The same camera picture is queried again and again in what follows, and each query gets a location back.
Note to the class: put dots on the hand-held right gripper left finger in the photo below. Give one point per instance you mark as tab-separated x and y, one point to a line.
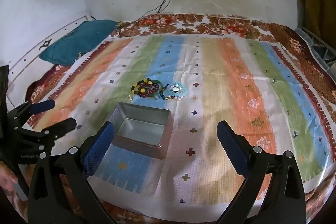
99	150

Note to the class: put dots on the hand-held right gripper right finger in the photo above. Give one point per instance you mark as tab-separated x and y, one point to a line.
233	150

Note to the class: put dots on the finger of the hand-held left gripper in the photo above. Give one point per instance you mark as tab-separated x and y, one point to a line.
64	124
42	106

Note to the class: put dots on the silver metal tin box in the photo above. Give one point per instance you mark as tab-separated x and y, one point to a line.
147	146

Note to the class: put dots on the person's left hand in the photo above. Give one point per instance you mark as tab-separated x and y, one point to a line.
7	176

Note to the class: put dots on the white bed headboard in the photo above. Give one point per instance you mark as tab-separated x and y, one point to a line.
26	61

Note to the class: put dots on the striped printed cloth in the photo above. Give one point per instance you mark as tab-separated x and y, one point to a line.
223	82

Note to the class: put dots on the teal pillow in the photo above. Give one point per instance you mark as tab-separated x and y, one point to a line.
78	40

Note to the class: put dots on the green bangle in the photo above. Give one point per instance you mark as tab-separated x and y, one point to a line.
158	81

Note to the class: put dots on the brown floral blanket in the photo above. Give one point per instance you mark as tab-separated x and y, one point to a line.
210	22

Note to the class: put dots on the metal bed frame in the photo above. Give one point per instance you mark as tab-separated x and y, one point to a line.
315	40

